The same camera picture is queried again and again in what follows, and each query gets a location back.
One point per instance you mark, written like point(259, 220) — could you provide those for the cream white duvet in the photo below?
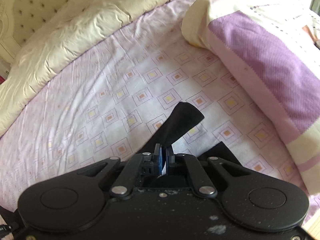
point(28, 75)

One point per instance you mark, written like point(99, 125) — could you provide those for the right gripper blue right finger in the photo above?
point(170, 159)

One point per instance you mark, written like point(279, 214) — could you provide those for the pink patterned bed sheet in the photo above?
point(114, 97)

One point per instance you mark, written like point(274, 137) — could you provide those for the black pants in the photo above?
point(183, 118)

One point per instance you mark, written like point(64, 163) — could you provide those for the cream tufted headboard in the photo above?
point(48, 23)

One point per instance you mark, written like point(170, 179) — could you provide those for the purple and cream folded blanket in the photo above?
point(267, 46)

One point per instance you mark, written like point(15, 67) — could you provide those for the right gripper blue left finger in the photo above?
point(157, 160)

